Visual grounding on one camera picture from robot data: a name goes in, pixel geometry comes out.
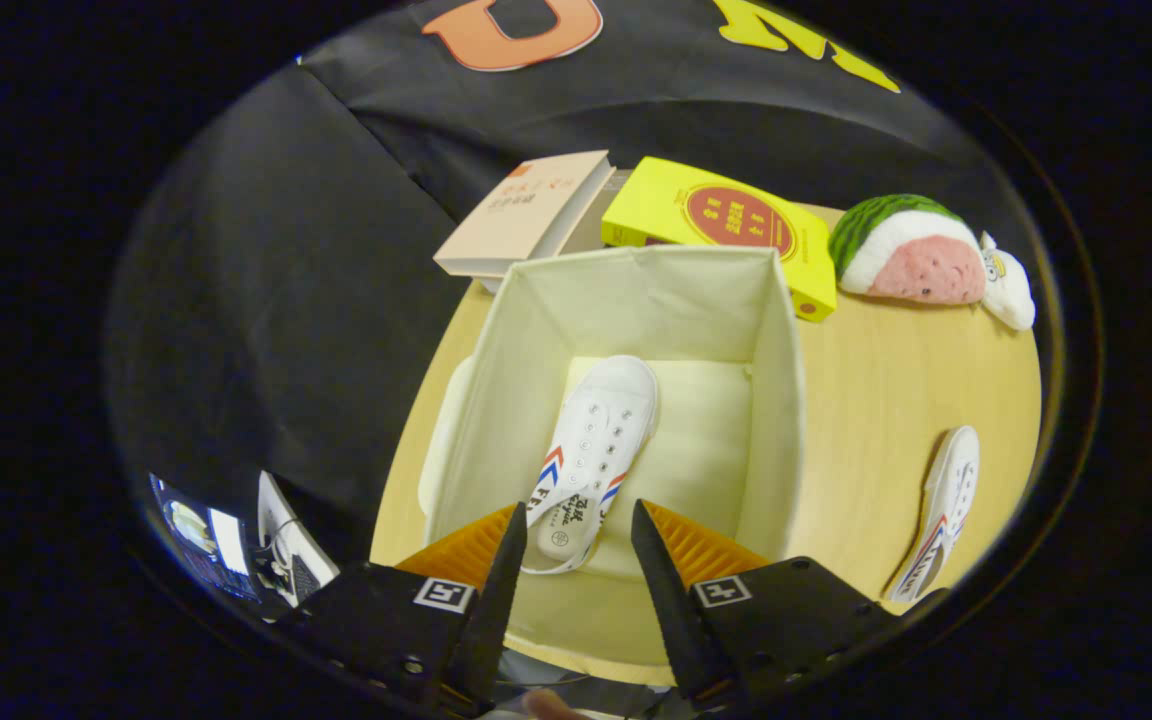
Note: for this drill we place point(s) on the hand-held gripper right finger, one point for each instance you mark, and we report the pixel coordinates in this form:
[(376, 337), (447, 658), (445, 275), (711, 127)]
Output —
[(671, 600)]

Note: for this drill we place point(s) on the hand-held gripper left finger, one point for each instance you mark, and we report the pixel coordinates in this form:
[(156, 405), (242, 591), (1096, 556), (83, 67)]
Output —
[(496, 610)]

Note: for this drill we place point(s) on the cream fabric storage box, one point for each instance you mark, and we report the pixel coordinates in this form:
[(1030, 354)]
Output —
[(696, 440)]

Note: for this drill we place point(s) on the white shoe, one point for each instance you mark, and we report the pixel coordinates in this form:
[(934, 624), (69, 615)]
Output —
[(591, 450), (946, 500)]

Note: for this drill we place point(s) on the white device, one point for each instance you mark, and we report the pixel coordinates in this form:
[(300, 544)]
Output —
[(286, 540)]

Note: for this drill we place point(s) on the computer screen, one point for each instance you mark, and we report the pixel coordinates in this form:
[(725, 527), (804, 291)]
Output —
[(201, 535)]

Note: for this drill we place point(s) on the yellow book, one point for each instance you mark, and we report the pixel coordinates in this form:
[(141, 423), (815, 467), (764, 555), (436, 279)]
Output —
[(716, 220)]

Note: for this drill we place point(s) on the grey book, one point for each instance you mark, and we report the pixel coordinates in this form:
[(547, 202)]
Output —
[(591, 220)]

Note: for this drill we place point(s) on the beige book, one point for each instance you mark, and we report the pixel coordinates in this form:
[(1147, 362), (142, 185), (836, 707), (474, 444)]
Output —
[(526, 215)]

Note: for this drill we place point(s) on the watermelon slice plush toy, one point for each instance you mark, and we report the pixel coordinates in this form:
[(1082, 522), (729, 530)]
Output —
[(901, 255)]

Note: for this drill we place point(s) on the white plush toy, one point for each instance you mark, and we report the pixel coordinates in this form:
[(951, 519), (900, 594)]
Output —
[(1006, 285)]

